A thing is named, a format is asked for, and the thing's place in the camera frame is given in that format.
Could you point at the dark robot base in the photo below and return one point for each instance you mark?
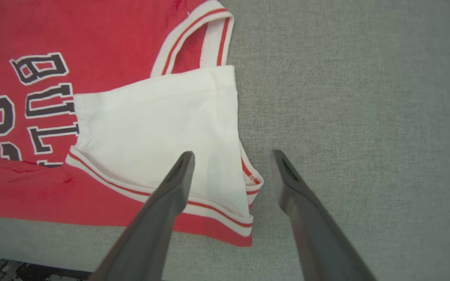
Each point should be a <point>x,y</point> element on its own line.
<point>33,274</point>

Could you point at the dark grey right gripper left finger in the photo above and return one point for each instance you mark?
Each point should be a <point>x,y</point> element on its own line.
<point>150,234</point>

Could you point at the red basketball jersey white trim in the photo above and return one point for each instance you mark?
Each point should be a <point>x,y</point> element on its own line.
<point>92,39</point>

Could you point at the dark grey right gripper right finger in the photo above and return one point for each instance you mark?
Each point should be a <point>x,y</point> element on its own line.
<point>315,234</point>

